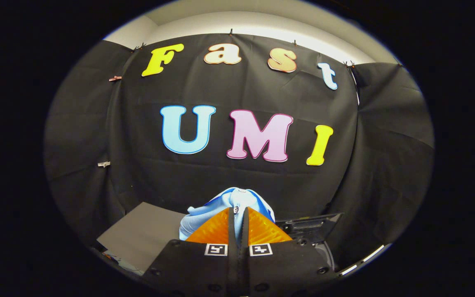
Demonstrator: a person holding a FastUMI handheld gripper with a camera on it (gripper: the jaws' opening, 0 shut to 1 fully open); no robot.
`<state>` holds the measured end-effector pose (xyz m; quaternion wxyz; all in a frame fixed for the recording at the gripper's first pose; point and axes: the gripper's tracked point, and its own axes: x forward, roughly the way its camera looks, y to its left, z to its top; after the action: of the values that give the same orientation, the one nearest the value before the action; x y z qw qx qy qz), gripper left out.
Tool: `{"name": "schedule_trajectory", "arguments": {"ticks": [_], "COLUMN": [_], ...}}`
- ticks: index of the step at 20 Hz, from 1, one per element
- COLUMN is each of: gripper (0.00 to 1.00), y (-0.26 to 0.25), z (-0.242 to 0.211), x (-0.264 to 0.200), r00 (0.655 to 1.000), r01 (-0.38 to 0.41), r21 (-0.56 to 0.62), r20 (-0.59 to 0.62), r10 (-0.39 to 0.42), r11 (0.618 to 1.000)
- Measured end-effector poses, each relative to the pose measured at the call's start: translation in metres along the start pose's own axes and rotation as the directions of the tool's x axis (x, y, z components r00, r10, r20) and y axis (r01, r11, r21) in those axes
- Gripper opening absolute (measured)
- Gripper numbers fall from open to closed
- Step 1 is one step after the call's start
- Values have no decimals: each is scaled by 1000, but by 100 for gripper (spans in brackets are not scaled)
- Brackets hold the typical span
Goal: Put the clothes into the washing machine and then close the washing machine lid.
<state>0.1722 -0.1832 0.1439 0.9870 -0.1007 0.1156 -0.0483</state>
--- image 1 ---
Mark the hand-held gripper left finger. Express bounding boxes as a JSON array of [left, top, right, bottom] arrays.
[[143, 207, 240, 297]]

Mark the black backdrop cloth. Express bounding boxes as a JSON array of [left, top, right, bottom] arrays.
[[44, 33, 435, 269]]

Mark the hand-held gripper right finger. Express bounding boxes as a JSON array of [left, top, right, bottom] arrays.
[[240, 207, 337, 297]]

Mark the light blue polo shirt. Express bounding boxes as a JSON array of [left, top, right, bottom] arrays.
[[179, 188, 276, 242]]

